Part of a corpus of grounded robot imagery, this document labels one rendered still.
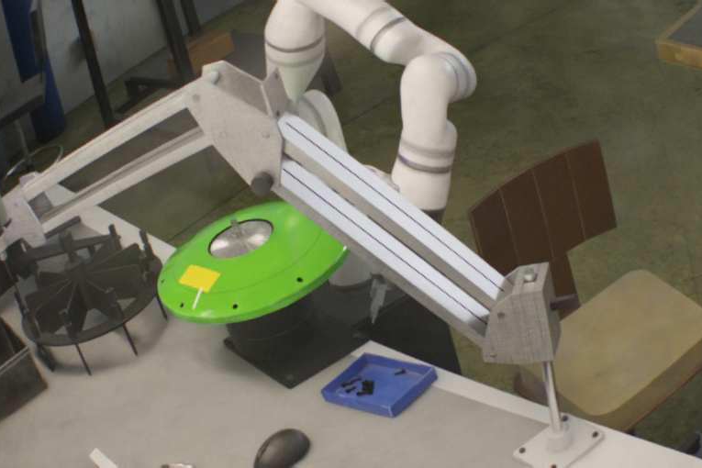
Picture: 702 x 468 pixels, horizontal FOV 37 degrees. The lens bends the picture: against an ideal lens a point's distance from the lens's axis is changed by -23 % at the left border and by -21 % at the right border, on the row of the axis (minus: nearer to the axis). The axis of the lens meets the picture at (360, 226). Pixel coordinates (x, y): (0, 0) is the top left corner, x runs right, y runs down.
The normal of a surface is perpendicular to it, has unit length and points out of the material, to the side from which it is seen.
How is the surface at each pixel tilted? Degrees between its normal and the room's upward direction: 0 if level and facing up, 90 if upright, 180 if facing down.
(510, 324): 90
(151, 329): 0
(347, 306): 0
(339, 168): 53
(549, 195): 90
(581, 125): 0
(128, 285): 86
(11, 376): 94
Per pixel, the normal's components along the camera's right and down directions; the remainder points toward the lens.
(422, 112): -0.48, 0.51
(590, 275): -0.29, -0.84
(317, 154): 0.56, -0.60
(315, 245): 0.07, -0.78
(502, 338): -0.25, 0.53
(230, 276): -0.31, -0.69
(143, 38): 0.61, 0.21
